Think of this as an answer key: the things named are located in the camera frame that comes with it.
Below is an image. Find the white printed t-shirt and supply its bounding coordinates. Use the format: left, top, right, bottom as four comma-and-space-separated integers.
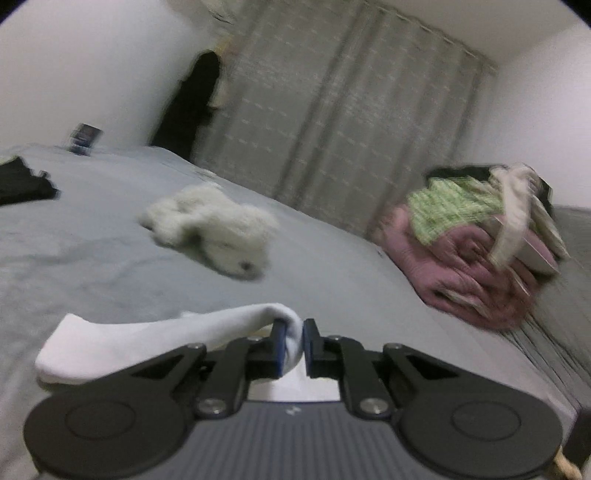
35, 303, 339, 402

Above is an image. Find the grey bed sheet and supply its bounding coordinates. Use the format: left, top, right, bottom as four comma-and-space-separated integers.
1, 145, 590, 479

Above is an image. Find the white plush toy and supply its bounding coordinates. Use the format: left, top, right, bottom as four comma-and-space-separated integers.
138, 182, 279, 279

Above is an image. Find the green patterned cloth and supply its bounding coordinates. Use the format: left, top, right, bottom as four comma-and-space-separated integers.
407, 177, 504, 245

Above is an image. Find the black cloth on bed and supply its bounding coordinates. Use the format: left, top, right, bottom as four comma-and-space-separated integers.
0, 156, 60, 206

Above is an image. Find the small dark box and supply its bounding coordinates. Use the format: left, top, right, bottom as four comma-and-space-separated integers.
68, 123, 103, 156

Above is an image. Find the black hanging garment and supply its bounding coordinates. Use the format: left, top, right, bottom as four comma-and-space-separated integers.
148, 50, 221, 160

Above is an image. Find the grey patterned curtain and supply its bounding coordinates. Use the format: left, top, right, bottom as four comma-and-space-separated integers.
192, 1, 496, 237

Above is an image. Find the cream fabric strap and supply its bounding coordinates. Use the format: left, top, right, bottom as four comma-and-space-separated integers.
489, 164, 537, 271

